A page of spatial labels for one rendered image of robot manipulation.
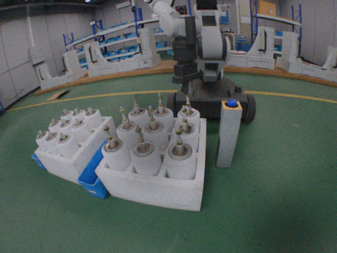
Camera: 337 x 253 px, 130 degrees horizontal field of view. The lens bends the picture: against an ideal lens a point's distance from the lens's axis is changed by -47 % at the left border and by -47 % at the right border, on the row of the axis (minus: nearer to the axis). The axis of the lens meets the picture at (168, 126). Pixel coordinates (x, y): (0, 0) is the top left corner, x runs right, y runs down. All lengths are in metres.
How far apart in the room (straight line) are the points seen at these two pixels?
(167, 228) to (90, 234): 0.31
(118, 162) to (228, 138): 0.43
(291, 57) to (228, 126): 2.52
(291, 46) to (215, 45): 2.26
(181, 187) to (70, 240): 0.53
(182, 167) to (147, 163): 0.11
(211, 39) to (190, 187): 0.69
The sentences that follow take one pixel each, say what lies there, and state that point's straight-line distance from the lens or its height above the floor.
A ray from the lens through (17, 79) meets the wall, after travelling 6.86.
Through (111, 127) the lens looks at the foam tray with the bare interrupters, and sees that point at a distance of 0.91.
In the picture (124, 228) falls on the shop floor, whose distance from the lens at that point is 0.63.
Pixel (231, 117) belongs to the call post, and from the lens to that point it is 0.56.
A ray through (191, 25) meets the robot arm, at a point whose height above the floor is 0.60.
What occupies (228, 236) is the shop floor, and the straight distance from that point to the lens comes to 0.59.
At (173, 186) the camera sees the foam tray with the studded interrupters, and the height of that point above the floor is 0.18.
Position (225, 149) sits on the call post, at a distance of 0.66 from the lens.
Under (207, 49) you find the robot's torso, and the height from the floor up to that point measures 0.49.
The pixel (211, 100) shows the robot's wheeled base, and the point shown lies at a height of 0.18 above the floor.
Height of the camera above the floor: 0.56
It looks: 34 degrees down
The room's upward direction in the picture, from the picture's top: 7 degrees counter-clockwise
